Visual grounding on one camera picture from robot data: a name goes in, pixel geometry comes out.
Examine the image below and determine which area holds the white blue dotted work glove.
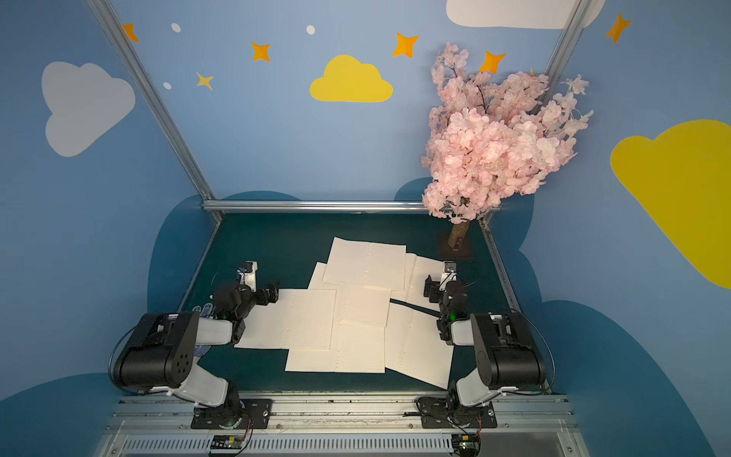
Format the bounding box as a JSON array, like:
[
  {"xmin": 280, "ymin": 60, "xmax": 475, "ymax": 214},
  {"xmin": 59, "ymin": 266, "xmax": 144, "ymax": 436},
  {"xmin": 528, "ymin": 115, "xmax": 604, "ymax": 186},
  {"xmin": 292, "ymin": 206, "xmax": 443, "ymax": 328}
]
[{"xmin": 193, "ymin": 304, "xmax": 219, "ymax": 360}]

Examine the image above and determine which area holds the left controller board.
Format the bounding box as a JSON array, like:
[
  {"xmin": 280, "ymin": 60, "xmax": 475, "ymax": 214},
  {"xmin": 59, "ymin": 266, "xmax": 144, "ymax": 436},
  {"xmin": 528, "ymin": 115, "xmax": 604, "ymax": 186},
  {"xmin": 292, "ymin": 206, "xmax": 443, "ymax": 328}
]
[{"xmin": 209, "ymin": 434, "xmax": 246, "ymax": 456}]

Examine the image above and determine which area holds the controller board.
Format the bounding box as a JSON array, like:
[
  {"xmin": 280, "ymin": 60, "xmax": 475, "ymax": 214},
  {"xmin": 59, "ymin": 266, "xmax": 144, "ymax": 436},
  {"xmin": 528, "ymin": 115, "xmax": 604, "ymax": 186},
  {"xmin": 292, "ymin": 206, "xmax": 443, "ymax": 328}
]
[
  {"xmin": 209, "ymin": 434, "xmax": 246, "ymax": 456},
  {"xmin": 451, "ymin": 434, "xmax": 481, "ymax": 457}
]

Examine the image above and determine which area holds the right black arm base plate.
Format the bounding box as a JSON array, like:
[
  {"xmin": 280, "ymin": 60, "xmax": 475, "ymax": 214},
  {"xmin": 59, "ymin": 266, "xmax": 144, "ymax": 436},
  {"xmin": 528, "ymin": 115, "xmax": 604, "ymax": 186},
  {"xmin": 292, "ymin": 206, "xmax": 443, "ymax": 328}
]
[{"xmin": 414, "ymin": 396, "xmax": 498, "ymax": 430}]

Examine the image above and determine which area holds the green cover notebook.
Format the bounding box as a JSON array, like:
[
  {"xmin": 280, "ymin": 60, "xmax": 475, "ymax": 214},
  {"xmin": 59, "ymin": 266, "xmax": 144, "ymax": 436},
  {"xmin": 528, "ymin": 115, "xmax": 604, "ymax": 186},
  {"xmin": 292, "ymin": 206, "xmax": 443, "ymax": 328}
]
[{"xmin": 324, "ymin": 237, "xmax": 407, "ymax": 291}]

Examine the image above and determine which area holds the right controller board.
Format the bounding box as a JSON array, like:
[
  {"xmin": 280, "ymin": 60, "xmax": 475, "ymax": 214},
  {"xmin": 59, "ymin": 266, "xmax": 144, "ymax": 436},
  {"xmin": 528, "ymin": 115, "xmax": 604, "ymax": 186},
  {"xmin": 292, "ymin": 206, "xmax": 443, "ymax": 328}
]
[{"xmin": 451, "ymin": 434, "xmax": 481, "ymax": 457}]

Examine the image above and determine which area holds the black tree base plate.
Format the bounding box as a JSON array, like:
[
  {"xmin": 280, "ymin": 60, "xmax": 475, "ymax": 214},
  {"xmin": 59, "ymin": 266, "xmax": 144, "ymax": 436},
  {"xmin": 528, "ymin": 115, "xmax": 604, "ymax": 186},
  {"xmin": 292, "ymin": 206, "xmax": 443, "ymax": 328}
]
[{"xmin": 436, "ymin": 232, "xmax": 475, "ymax": 261}]

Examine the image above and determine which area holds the open white notebook far right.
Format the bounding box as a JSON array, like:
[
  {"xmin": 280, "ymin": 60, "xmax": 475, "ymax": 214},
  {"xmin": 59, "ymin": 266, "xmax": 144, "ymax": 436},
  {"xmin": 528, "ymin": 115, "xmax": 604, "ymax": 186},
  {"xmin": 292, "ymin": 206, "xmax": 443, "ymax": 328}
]
[{"xmin": 390, "ymin": 253, "xmax": 444, "ymax": 312}]

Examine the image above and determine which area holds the white lined notebook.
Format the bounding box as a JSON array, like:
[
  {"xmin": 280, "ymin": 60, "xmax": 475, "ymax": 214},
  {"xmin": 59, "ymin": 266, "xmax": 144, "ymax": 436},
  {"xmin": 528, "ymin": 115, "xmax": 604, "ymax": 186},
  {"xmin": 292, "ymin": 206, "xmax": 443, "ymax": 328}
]
[{"xmin": 308, "ymin": 262, "xmax": 390, "ymax": 328}]

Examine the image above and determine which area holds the pink cherry blossom tree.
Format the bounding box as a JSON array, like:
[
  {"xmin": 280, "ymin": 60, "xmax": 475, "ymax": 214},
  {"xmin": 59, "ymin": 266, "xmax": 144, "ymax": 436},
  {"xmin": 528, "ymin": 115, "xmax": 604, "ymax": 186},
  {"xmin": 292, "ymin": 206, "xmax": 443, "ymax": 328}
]
[{"xmin": 422, "ymin": 44, "xmax": 590, "ymax": 244}]

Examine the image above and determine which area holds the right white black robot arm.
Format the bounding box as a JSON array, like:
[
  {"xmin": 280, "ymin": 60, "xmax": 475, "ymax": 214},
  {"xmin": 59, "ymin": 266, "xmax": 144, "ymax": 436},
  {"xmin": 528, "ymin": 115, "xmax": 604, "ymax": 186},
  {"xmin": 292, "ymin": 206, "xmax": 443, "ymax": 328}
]
[{"xmin": 424, "ymin": 277, "xmax": 546, "ymax": 413}]

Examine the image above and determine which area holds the aluminium rail frame front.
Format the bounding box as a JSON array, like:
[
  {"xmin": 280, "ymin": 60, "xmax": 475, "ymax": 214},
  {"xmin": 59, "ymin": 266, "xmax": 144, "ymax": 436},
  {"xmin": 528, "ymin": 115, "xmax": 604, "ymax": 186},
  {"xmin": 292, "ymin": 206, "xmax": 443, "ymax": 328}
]
[{"xmin": 95, "ymin": 391, "xmax": 589, "ymax": 456}]

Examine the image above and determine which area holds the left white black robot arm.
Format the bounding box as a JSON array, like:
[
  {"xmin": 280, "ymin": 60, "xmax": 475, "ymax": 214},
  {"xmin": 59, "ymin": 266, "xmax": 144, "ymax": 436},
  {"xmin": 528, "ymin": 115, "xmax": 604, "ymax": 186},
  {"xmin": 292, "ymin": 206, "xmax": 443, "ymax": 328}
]
[{"xmin": 108, "ymin": 281, "xmax": 280, "ymax": 422}]

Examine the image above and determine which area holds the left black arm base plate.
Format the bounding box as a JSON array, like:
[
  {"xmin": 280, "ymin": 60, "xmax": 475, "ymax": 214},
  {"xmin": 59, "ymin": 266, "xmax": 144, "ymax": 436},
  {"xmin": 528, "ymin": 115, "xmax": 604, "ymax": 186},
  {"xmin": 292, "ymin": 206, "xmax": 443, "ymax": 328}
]
[{"xmin": 190, "ymin": 398, "xmax": 272, "ymax": 430}]

